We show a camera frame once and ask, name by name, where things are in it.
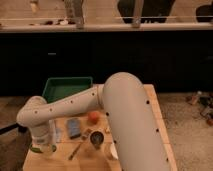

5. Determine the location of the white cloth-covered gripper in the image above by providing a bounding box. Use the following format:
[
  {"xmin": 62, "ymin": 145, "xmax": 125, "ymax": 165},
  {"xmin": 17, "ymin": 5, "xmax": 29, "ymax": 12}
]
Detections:
[{"xmin": 30, "ymin": 120, "xmax": 56, "ymax": 147}]

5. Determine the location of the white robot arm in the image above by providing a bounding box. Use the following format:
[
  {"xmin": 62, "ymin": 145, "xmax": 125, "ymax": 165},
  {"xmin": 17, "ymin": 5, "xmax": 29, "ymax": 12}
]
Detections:
[{"xmin": 16, "ymin": 72, "xmax": 171, "ymax": 171}]

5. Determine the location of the metal fork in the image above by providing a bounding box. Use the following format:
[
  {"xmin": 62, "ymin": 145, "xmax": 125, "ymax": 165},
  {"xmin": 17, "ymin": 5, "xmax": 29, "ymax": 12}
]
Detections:
[{"xmin": 68, "ymin": 129, "xmax": 92, "ymax": 160}]

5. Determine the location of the green plastic tray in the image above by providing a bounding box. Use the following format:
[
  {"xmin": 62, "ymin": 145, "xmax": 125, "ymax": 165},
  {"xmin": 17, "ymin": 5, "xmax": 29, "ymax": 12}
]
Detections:
[{"xmin": 42, "ymin": 77, "xmax": 93, "ymax": 103}]

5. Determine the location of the dark metal cup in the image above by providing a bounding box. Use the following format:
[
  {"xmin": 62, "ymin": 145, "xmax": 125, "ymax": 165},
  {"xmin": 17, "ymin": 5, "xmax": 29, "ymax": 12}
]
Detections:
[{"xmin": 90, "ymin": 131, "xmax": 104, "ymax": 149}]

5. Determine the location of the orange tomato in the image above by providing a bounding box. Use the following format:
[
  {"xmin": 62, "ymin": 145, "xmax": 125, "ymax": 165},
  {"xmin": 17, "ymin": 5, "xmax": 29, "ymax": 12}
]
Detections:
[{"xmin": 87, "ymin": 111, "xmax": 100, "ymax": 124}]

